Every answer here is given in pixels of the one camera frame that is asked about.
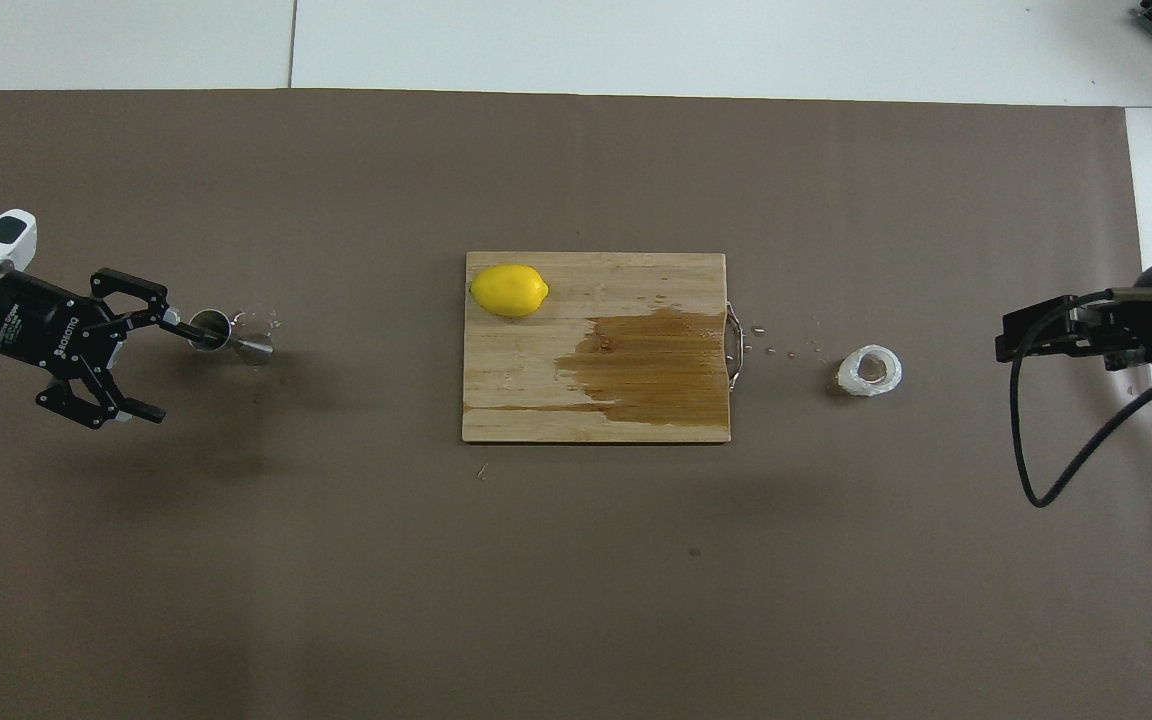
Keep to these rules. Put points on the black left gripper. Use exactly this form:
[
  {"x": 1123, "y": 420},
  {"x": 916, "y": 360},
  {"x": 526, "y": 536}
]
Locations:
[{"x": 46, "y": 325}]

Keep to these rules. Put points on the steel double jigger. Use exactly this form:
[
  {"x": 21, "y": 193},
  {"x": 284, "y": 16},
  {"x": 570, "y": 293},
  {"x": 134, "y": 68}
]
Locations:
[{"x": 256, "y": 348}]

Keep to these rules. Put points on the small clear plastic cup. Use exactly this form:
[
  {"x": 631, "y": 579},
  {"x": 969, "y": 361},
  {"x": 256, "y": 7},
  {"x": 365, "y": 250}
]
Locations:
[{"x": 851, "y": 378}]

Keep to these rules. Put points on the yellow lemon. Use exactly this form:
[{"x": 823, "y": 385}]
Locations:
[{"x": 508, "y": 290}]

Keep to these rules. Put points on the wooden cutting board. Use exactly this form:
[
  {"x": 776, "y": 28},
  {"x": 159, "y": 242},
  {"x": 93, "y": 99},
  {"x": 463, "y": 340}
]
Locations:
[{"x": 536, "y": 380}]

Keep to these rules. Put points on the brown table mat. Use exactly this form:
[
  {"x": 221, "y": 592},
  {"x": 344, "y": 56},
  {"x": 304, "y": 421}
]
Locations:
[{"x": 576, "y": 600}]

